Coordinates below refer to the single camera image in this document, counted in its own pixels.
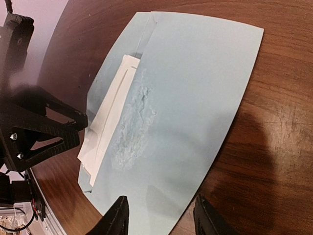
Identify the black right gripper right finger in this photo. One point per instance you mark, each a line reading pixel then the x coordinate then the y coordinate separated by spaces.
pixel 208 221

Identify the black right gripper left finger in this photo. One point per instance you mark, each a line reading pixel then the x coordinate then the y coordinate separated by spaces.
pixel 116 219

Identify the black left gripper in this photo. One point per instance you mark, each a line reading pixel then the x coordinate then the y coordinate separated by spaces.
pixel 27 136

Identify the beige ornate letter paper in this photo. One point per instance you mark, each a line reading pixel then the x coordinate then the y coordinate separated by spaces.
pixel 99 134

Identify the light blue envelope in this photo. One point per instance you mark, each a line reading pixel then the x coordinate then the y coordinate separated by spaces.
pixel 186 91

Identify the front aluminium rail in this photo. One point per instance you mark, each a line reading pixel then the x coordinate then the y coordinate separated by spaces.
pixel 24 209

